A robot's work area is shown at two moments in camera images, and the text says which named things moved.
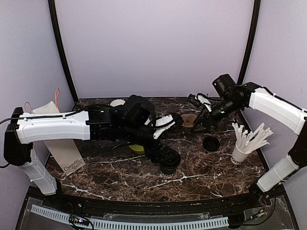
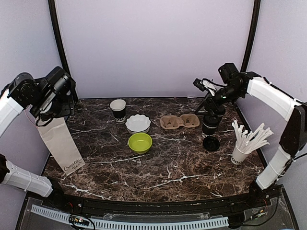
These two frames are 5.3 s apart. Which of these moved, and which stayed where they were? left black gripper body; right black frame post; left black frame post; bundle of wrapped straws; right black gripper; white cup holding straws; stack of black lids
Moved: right black gripper; left black gripper body
Stayed: white cup holding straws; bundle of wrapped straws; right black frame post; stack of black lids; left black frame post
